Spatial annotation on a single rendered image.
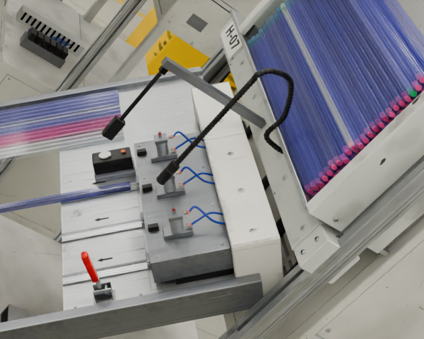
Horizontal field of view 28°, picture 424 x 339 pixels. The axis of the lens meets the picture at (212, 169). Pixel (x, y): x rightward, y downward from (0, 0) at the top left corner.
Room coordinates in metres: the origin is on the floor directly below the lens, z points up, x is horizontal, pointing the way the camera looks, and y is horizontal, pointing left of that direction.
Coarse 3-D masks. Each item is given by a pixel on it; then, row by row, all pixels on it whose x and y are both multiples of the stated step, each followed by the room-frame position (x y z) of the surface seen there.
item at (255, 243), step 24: (192, 96) 1.61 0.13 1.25; (240, 120) 1.54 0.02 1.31; (216, 144) 1.47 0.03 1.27; (240, 144) 1.47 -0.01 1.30; (216, 168) 1.40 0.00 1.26; (240, 168) 1.41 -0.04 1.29; (240, 192) 1.35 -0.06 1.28; (264, 192) 1.35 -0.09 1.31; (240, 216) 1.29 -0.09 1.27; (264, 216) 1.30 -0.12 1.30; (240, 240) 1.24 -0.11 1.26; (264, 240) 1.24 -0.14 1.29; (240, 264) 1.24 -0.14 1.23; (264, 264) 1.26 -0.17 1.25; (264, 288) 1.28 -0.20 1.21
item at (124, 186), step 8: (112, 184) 1.44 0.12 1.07; (120, 184) 1.44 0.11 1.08; (128, 184) 1.44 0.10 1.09; (72, 192) 1.41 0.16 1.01; (80, 192) 1.41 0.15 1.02; (88, 192) 1.41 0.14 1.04; (96, 192) 1.42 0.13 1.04; (104, 192) 1.43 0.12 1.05; (112, 192) 1.43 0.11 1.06; (24, 200) 1.38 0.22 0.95; (32, 200) 1.38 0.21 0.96; (40, 200) 1.38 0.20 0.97; (48, 200) 1.38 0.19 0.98; (56, 200) 1.39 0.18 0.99; (64, 200) 1.40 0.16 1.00; (0, 208) 1.35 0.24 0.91; (8, 208) 1.36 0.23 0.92; (16, 208) 1.36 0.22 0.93; (24, 208) 1.37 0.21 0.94
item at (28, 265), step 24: (0, 216) 1.76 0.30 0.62; (0, 240) 1.69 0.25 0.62; (24, 240) 1.75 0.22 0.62; (48, 240) 1.83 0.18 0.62; (0, 264) 1.62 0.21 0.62; (24, 264) 1.68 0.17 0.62; (48, 264) 1.75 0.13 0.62; (0, 288) 1.56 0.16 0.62; (24, 288) 1.62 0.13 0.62; (48, 288) 1.68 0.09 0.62; (0, 312) 1.49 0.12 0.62; (48, 312) 1.61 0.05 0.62; (120, 336) 1.74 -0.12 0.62; (144, 336) 1.81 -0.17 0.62; (168, 336) 1.88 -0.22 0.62; (192, 336) 1.97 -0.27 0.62
